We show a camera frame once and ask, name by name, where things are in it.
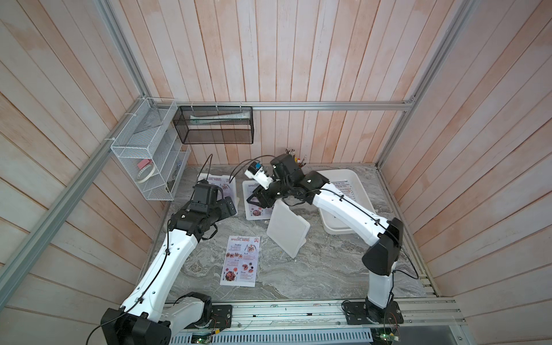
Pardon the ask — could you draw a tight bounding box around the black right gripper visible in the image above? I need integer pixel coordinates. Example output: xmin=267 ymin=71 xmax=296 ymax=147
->
xmin=246 ymin=177 xmax=295 ymax=211

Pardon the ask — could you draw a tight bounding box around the white menu holder front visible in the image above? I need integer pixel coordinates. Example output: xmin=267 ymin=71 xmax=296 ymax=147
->
xmin=267 ymin=199 xmax=311 ymax=259

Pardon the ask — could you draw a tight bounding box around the white menu holder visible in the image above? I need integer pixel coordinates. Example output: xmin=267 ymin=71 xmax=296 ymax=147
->
xmin=267 ymin=199 xmax=311 ymax=259
xmin=242 ymin=180 xmax=273 ymax=221
xmin=199 ymin=173 xmax=239 ymax=209

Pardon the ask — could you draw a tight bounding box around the Dim Sum Inn menu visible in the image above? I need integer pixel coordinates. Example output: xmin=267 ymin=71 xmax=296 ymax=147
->
xmin=332 ymin=180 xmax=373 ymax=211

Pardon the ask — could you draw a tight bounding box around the red special menu sheet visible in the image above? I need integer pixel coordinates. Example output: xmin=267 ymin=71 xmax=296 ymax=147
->
xmin=220 ymin=235 xmax=261 ymax=288

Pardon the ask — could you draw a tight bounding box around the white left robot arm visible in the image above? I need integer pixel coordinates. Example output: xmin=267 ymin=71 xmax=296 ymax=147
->
xmin=99 ymin=180 xmax=237 ymax=344

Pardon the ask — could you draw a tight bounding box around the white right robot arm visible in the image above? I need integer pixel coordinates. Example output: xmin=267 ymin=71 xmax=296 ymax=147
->
xmin=245 ymin=154 xmax=404 ymax=323

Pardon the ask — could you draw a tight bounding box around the white menu holder left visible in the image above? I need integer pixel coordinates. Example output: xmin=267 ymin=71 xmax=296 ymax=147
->
xmin=199 ymin=173 xmax=239 ymax=209

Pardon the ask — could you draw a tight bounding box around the white menu holder middle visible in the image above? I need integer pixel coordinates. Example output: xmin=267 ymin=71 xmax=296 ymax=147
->
xmin=242 ymin=180 xmax=273 ymax=221

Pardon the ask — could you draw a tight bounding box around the white plastic tray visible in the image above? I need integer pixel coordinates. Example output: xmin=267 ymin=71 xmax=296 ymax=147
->
xmin=317 ymin=169 xmax=375 ymax=235

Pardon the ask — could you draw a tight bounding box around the white tape roll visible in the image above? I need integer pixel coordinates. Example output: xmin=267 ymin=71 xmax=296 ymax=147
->
xmin=136 ymin=162 xmax=156 ymax=184

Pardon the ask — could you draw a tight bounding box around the pink eraser block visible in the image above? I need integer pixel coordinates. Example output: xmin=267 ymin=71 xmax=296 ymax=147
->
xmin=137 ymin=159 xmax=152 ymax=170

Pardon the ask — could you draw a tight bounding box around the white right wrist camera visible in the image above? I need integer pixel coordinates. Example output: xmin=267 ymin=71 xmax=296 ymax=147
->
xmin=244 ymin=160 xmax=274 ymax=190

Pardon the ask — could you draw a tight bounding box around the black mesh wall basket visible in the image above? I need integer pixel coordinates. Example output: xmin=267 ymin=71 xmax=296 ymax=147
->
xmin=172 ymin=106 xmax=254 ymax=145

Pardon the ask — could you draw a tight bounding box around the white wire wall shelf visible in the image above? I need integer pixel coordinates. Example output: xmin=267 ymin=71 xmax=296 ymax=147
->
xmin=111 ymin=97 xmax=191 ymax=201

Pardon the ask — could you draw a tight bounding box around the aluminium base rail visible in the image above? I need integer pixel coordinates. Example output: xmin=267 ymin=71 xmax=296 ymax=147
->
xmin=109 ymin=297 xmax=467 ymax=345

